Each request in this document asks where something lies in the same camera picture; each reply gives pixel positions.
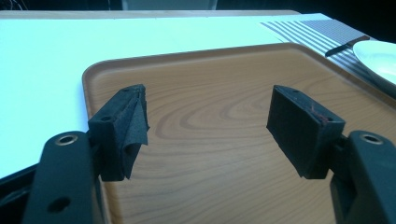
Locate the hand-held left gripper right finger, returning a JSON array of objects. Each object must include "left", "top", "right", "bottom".
[{"left": 266, "top": 84, "right": 396, "bottom": 224}]

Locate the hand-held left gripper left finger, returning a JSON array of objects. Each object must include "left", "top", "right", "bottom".
[{"left": 21, "top": 83, "right": 150, "bottom": 224}]

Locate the black-handled knife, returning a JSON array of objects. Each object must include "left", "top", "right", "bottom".
[{"left": 324, "top": 35, "right": 372, "bottom": 58}]

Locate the white plate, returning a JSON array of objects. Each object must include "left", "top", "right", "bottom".
[{"left": 352, "top": 39, "right": 396, "bottom": 87}]

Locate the striped grey placemat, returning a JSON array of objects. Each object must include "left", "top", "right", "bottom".
[{"left": 261, "top": 19, "right": 379, "bottom": 82}]

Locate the wooden tray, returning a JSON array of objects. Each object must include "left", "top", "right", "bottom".
[{"left": 81, "top": 42, "right": 396, "bottom": 224}]

